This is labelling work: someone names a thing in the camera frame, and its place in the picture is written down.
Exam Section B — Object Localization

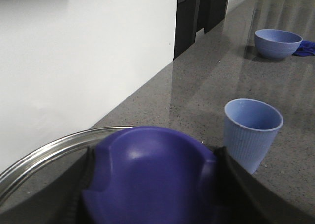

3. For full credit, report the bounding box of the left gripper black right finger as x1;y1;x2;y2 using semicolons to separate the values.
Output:
213;147;315;224

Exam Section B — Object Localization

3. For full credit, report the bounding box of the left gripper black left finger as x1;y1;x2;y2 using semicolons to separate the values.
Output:
0;149;95;224

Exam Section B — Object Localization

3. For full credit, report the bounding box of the dark blue cloth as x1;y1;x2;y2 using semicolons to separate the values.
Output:
293;40;315;57

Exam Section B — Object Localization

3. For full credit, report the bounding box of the light blue ribbed cup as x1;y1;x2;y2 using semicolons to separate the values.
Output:
223;98;284;174

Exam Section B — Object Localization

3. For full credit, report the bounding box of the blue ribbed bowl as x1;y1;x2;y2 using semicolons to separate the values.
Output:
254;29;303;60

